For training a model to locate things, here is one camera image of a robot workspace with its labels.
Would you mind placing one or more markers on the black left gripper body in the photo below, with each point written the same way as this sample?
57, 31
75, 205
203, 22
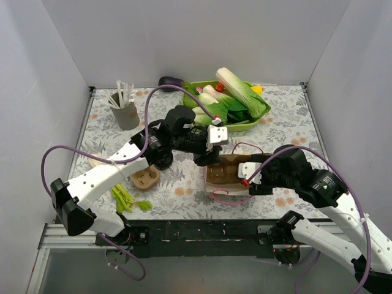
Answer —
207, 154

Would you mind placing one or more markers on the pink paper cake bag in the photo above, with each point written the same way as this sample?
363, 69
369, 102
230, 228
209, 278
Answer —
230, 189

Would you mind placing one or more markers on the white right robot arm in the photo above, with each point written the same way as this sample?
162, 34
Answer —
367, 251

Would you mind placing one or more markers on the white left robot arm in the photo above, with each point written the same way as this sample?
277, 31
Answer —
74, 199

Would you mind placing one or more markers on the stack of black lids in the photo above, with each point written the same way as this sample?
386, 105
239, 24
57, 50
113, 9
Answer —
165, 162

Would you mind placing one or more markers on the bok choy front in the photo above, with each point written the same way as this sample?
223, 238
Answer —
216, 109

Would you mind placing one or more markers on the bok choy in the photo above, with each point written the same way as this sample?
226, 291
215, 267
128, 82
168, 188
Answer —
209, 96
216, 109

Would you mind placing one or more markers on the green plastic vegetable tray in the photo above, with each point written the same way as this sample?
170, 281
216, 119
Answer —
236, 120

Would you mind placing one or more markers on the bok choy middle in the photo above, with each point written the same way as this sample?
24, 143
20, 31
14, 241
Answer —
209, 96

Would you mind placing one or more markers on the red pepper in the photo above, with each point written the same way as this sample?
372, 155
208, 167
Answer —
219, 87

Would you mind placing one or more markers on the brown cardboard cup carrier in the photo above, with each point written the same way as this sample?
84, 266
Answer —
145, 179

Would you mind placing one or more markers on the napa cabbage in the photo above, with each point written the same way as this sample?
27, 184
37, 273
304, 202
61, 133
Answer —
254, 103

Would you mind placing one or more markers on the purple eggplant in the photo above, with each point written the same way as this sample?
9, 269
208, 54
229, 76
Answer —
168, 80

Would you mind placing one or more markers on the grey straw holder cup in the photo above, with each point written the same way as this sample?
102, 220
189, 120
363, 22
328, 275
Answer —
127, 118

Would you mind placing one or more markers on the floral table mat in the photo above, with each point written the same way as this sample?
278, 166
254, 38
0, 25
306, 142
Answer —
181, 194

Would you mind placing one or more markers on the yellow vegetable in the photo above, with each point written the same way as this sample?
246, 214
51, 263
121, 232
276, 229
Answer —
257, 89

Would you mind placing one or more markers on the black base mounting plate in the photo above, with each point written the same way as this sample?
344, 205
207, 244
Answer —
197, 238

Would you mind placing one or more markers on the green celery stalks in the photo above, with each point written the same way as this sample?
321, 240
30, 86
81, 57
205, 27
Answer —
124, 202

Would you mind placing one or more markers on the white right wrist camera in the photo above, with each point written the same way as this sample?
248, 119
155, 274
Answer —
249, 173

